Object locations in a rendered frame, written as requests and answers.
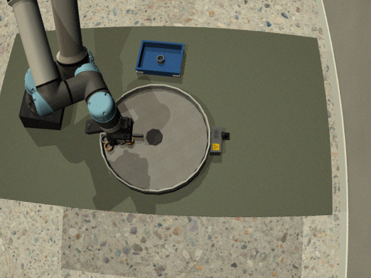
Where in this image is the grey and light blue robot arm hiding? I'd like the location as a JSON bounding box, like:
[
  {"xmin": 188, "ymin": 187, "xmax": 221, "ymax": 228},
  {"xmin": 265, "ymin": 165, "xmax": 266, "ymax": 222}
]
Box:
[{"xmin": 7, "ymin": 0, "xmax": 123, "ymax": 135}]

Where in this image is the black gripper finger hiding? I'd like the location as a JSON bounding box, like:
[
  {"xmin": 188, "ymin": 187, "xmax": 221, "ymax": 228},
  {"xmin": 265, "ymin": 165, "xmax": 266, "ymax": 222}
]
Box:
[{"xmin": 109, "ymin": 140, "xmax": 125, "ymax": 147}]

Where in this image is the blue crate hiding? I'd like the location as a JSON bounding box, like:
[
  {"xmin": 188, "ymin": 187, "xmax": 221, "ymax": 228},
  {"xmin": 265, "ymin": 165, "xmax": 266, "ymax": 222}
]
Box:
[{"xmin": 135, "ymin": 40, "xmax": 185, "ymax": 78}]

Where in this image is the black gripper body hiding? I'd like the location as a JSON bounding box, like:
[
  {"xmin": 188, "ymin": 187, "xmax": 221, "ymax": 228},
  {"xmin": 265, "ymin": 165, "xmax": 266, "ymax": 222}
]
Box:
[{"xmin": 106, "ymin": 117, "xmax": 134, "ymax": 143}]

